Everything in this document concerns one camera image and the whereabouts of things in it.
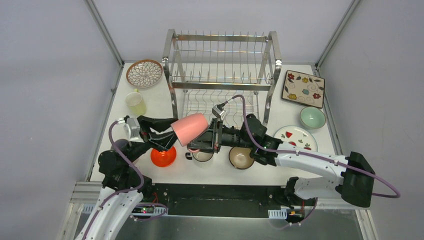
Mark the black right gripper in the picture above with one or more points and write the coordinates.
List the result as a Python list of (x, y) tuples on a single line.
[(205, 142)]

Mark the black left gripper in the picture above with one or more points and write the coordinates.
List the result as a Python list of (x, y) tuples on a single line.
[(143, 131)]

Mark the pink mug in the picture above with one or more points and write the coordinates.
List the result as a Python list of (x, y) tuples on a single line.
[(189, 128)]

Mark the mint green bowl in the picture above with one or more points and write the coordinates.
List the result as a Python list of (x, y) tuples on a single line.
[(312, 117)]

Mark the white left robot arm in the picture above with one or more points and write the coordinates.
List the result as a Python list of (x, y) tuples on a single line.
[(123, 183)]

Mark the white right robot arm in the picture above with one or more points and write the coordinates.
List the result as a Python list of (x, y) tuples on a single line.
[(337, 176)]

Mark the stainless steel dish rack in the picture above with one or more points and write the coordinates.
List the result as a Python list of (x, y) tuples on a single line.
[(205, 69)]

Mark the white ribbed mug black rim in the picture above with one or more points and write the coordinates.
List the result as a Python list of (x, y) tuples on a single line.
[(199, 156)]

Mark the orange plastic bowl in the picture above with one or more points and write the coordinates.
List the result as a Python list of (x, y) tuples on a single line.
[(163, 159)]

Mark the beige bowl dark rim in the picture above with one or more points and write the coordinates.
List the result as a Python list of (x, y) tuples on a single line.
[(240, 159)]

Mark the light green mug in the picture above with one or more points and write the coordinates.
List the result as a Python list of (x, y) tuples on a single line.
[(135, 103)]

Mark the brown floral round plate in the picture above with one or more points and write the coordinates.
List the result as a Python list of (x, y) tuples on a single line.
[(144, 73)]

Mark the square floral plate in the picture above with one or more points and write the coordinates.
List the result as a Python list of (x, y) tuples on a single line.
[(303, 89)]

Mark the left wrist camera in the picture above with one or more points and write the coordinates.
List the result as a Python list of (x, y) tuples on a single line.
[(131, 128)]

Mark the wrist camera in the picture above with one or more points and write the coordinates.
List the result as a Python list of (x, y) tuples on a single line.
[(131, 128), (219, 111)]

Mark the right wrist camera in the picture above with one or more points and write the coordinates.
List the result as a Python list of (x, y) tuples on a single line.
[(219, 111)]

